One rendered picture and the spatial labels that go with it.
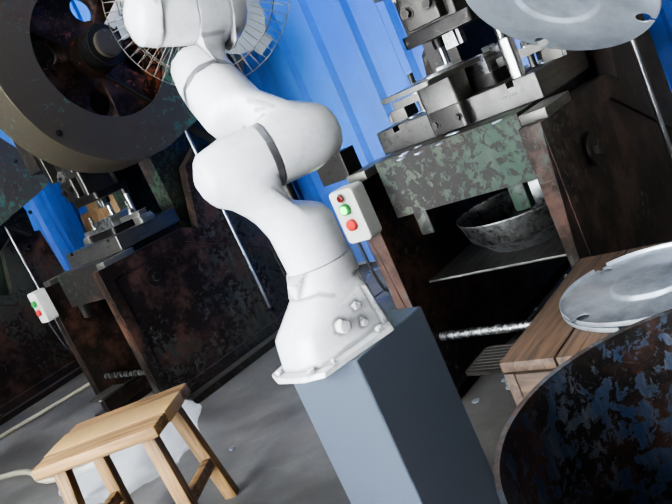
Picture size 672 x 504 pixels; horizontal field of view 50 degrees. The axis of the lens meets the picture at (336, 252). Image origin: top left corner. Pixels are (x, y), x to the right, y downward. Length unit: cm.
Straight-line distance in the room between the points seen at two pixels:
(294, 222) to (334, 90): 237
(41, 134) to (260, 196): 155
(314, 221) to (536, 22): 47
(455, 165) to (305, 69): 201
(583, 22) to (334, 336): 61
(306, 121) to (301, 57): 244
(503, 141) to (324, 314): 64
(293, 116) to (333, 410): 48
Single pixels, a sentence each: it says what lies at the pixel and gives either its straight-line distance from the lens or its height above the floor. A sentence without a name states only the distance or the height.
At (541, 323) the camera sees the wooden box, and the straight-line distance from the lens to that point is 124.
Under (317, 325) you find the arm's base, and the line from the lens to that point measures 112.
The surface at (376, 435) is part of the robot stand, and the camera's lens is 118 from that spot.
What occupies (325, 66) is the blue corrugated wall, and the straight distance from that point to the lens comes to 347.
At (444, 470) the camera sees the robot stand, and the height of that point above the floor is 20.
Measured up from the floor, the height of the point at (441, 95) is 73.
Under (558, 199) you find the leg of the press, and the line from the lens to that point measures 152.
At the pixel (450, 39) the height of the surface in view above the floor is 84.
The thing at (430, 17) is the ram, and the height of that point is 90.
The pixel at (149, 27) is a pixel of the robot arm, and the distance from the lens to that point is 129.
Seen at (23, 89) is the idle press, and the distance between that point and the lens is 260.
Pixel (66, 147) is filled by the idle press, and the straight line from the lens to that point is 259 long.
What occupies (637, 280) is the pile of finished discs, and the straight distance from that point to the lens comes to 124.
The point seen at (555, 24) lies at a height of 78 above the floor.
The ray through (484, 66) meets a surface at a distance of 178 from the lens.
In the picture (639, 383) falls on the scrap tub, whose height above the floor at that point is 42.
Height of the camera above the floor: 81
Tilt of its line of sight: 10 degrees down
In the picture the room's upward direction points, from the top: 24 degrees counter-clockwise
